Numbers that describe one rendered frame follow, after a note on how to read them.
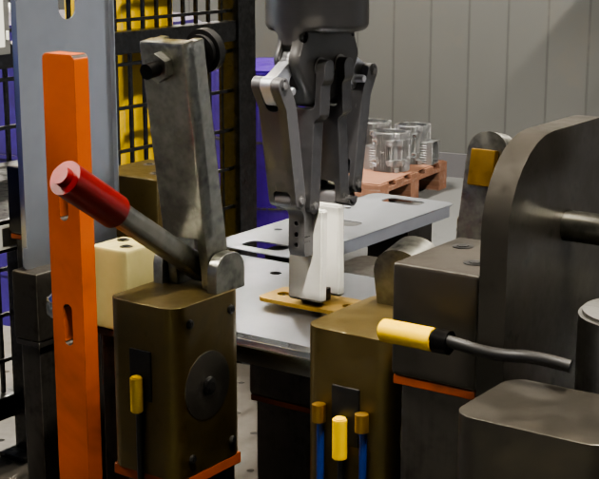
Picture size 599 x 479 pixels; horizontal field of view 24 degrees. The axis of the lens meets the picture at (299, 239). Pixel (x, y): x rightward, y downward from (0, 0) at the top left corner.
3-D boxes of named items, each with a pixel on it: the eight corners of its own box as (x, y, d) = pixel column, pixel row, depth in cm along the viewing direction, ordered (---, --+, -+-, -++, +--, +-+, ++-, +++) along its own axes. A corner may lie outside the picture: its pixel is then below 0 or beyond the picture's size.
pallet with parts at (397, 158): (450, 185, 677) (452, 121, 669) (387, 216, 608) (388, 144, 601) (247, 167, 726) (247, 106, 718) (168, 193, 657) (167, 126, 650)
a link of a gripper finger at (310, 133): (336, 59, 99) (325, 59, 98) (327, 214, 101) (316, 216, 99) (292, 56, 101) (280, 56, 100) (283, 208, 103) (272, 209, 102)
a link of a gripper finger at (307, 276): (328, 209, 101) (322, 211, 101) (326, 301, 103) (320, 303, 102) (294, 204, 103) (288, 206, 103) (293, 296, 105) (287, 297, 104)
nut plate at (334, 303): (376, 306, 104) (376, 291, 104) (348, 317, 101) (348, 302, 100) (284, 289, 108) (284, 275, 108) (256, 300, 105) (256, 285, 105)
